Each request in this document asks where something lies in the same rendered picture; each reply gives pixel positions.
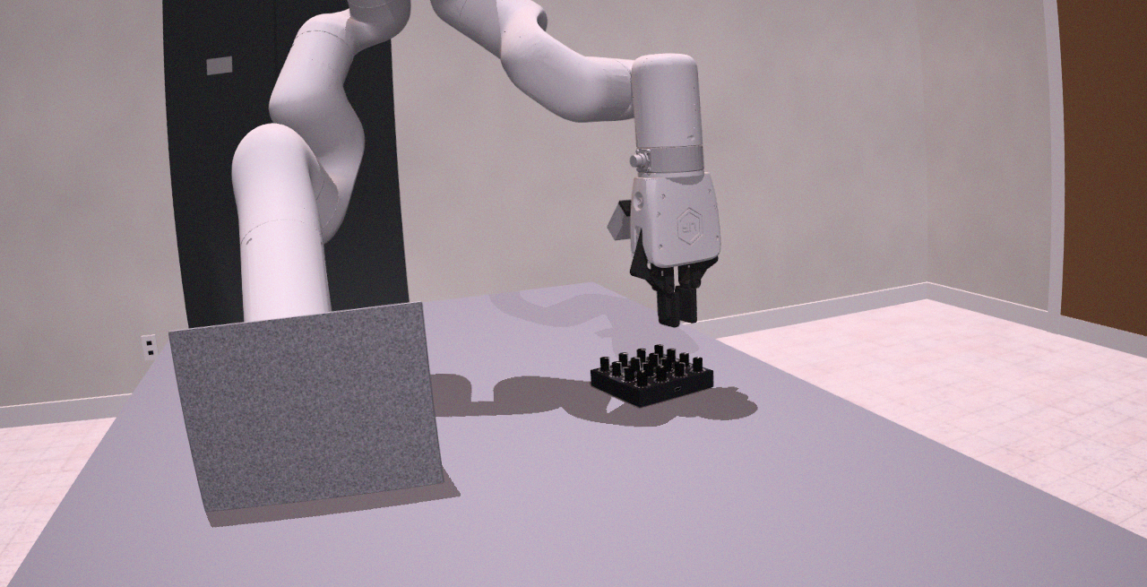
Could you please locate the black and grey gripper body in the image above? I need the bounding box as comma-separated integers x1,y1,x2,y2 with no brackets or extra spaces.
630,170,720,268

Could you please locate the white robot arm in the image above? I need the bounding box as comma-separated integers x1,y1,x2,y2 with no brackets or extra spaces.
231,0,704,322

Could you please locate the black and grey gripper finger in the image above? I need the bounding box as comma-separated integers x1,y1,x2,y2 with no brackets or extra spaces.
674,256,719,324
630,229,680,328

